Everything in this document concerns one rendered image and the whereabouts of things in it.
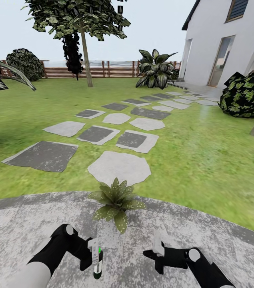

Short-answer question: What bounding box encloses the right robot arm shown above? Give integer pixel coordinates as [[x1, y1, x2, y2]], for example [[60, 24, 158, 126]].
[[142, 229, 236, 288]]

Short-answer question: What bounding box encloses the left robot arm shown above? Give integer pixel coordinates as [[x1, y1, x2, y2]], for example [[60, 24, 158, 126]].
[[6, 224, 99, 288]]

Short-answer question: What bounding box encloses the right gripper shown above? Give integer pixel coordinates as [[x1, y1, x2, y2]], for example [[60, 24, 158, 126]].
[[142, 247, 176, 275]]

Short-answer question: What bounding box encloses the insectifuge atomizer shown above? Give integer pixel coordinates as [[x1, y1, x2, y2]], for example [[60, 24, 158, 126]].
[[94, 248, 103, 280]]

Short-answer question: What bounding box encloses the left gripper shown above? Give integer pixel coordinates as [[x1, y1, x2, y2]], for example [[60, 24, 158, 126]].
[[72, 238, 93, 272]]

